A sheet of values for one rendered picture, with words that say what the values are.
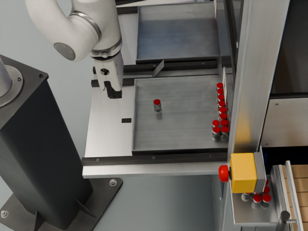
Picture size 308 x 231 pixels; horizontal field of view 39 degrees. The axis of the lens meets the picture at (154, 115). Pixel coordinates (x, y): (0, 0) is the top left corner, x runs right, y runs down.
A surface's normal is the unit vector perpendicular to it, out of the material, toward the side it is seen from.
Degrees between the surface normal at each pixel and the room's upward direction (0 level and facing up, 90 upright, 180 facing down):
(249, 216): 0
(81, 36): 57
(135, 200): 0
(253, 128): 90
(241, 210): 0
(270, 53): 90
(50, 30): 78
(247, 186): 90
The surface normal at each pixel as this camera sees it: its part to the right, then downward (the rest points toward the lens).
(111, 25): 0.79, 0.46
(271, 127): -0.01, 0.81
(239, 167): -0.08, -0.59
